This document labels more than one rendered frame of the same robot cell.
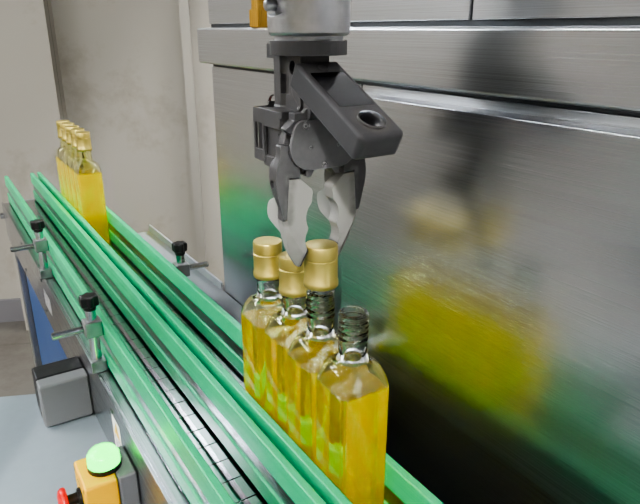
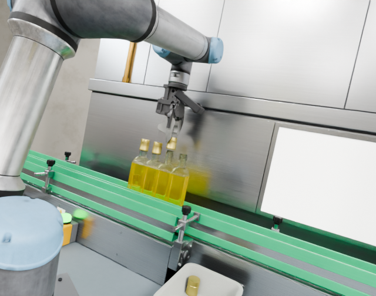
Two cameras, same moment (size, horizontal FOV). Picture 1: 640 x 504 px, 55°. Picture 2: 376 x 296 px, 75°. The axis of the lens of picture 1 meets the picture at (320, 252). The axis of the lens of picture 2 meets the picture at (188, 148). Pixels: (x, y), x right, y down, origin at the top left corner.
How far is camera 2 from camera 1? 0.53 m
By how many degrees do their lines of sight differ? 36
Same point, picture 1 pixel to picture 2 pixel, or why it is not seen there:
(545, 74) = (227, 104)
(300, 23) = (182, 80)
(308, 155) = (177, 112)
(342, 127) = (194, 105)
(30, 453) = not seen: hidden behind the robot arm
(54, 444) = not seen: hidden behind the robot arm
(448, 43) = (201, 95)
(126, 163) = not seen: outside the picture
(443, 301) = (194, 159)
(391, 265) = (176, 151)
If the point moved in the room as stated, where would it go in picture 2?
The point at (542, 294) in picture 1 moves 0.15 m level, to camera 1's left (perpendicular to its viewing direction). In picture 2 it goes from (225, 152) to (193, 147)
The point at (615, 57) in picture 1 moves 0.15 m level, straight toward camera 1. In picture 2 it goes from (243, 103) to (260, 98)
